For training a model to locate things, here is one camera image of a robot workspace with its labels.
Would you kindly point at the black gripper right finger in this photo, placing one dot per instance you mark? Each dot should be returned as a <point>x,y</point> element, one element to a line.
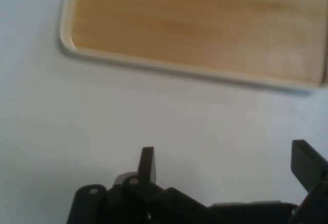
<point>307,162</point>

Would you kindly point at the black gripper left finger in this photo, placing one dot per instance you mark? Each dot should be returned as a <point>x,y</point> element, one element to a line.
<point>147,167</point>

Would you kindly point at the wooden tray with cream rim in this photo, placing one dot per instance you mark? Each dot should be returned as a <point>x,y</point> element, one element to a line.
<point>194,26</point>

